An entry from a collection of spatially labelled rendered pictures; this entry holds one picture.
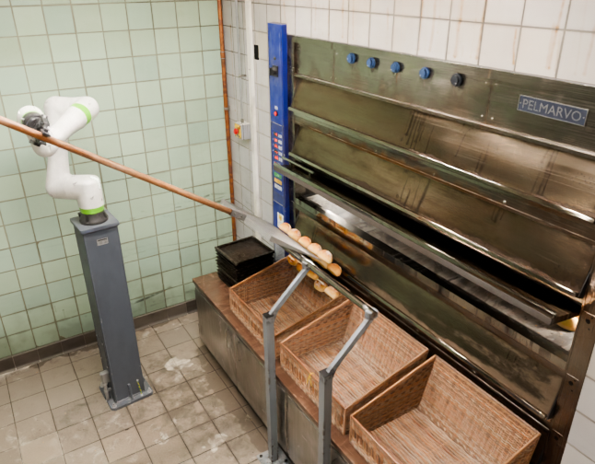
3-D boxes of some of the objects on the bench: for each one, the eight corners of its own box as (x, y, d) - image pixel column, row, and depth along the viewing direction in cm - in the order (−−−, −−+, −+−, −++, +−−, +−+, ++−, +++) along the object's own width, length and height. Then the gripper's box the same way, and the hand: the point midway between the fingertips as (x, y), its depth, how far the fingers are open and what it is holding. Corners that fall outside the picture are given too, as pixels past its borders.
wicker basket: (354, 335, 301) (355, 293, 289) (425, 395, 258) (431, 349, 246) (278, 365, 278) (276, 321, 266) (343, 437, 235) (345, 388, 223)
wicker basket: (297, 287, 347) (297, 249, 335) (350, 331, 304) (352, 290, 292) (228, 309, 324) (226, 269, 312) (274, 361, 281) (273, 317, 269)
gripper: (52, 111, 228) (63, 124, 210) (37, 145, 230) (46, 161, 212) (34, 104, 224) (43, 116, 205) (18, 139, 225) (26, 154, 207)
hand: (43, 136), depth 211 cm, fingers closed on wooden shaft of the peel, 3 cm apart
